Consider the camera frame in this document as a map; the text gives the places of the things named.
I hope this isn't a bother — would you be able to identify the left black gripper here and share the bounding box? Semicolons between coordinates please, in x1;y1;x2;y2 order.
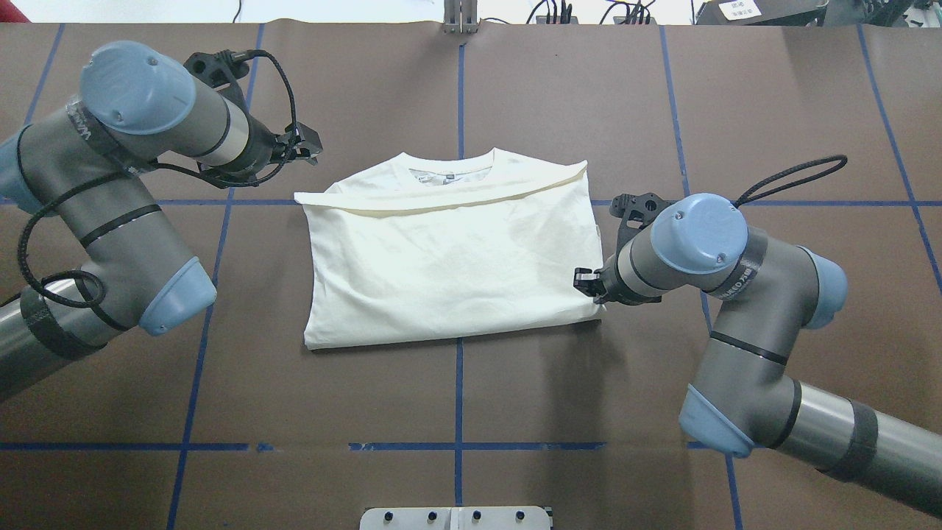
184;50;323;188

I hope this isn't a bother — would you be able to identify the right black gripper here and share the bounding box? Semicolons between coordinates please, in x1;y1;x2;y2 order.
573;194;667;306

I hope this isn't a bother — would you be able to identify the cream long-sleeve cat shirt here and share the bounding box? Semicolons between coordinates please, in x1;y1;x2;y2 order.
294;149;603;351

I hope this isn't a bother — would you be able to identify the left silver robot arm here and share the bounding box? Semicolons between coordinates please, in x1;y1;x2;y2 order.
1;40;322;400

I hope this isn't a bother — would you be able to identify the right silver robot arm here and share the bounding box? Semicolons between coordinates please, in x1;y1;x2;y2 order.
574;194;941;517

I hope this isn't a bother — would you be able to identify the aluminium frame post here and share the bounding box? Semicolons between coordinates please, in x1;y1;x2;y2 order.
442;0;481;35

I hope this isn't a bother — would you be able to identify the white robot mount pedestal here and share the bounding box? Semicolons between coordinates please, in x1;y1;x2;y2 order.
359;506;555;529

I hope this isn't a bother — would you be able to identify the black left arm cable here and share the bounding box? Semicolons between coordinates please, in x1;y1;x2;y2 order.
16;49;306;310

